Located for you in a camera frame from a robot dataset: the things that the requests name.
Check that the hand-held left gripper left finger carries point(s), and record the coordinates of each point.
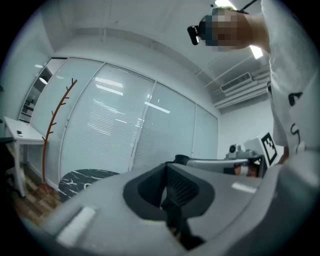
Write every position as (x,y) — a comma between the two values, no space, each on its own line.
(100,212)

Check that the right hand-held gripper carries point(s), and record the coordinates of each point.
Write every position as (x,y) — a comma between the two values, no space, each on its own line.
(255,147)

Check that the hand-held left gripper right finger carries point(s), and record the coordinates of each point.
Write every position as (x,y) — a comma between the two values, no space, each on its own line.
(237,212)

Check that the person's right forearm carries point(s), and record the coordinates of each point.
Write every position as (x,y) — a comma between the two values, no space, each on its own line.
(283,157)

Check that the round black marble table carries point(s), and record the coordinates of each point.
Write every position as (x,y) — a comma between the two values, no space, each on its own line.
(75,178)

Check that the orange tree-shaped coat rack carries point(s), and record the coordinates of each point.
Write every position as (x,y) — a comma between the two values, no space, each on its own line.
(44,162)

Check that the white ceiling air vent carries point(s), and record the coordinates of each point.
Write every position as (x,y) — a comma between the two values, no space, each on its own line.
(236,82)

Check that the white rectangular desk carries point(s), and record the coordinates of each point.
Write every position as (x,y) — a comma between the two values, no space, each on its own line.
(25,135)

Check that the small black square device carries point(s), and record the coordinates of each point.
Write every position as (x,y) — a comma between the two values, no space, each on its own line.
(19,133)

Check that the person's grey printed t-shirt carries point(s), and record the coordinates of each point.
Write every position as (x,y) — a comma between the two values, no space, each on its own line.
(287,75)

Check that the rectangular ceiling light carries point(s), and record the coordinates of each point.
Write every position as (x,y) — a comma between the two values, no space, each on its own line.
(225,3)
(256,52)

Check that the person's head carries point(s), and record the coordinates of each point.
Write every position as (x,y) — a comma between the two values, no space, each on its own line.
(250,30)

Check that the black head-mounted camera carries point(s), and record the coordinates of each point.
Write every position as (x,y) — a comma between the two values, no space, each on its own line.
(194,33)

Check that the black framed wall window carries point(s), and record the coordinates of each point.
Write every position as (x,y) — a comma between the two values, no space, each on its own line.
(35,95)

